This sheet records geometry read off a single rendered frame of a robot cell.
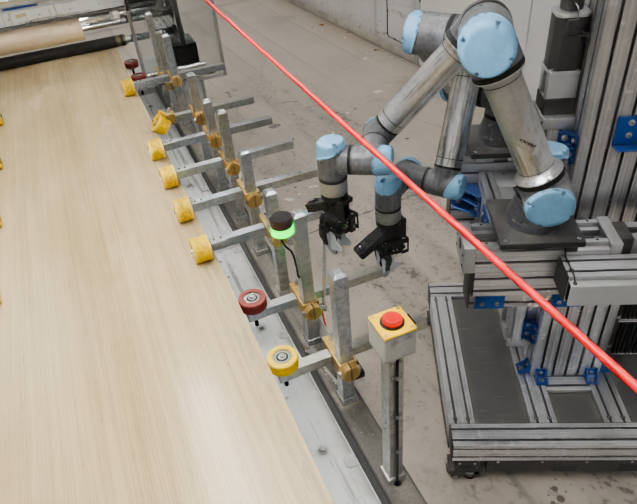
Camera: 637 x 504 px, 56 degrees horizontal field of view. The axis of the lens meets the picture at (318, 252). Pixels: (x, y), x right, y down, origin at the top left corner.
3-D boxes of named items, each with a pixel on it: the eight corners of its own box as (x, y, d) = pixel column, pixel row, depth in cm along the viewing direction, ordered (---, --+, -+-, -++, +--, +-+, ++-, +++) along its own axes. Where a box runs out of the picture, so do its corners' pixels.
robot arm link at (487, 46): (576, 191, 152) (503, -11, 126) (585, 224, 140) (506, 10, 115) (528, 206, 157) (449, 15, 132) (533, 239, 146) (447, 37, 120)
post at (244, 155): (265, 259, 226) (246, 145, 196) (268, 264, 223) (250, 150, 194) (257, 262, 225) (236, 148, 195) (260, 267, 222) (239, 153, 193)
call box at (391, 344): (399, 332, 121) (399, 304, 117) (416, 355, 116) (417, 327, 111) (368, 344, 120) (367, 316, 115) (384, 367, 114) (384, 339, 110)
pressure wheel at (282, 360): (278, 370, 162) (273, 340, 155) (306, 376, 159) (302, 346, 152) (267, 393, 156) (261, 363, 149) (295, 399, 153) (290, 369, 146)
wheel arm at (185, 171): (291, 144, 236) (290, 136, 234) (294, 148, 234) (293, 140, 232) (167, 177, 223) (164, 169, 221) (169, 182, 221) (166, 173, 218)
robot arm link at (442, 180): (506, 21, 159) (466, 200, 172) (466, 17, 164) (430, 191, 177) (495, 13, 149) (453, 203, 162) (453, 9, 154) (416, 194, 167)
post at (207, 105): (229, 199, 264) (209, 96, 234) (231, 203, 261) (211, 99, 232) (222, 201, 263) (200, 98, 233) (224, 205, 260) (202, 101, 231)
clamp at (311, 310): (305, 290, 183) (304, 277, 180) (323, 317, 173) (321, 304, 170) (288, 296, 182) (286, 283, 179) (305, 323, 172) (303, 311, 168)
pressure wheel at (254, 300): (265, 312, 180) (260, 283, 173) (274, 329, 174) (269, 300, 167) (240, 320, 178) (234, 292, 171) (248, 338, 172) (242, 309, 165)
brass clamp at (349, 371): (341, 343, 165) (340, 330, 162) (363, 377, 155) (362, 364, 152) (320, 350, 163) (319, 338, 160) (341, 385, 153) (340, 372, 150)
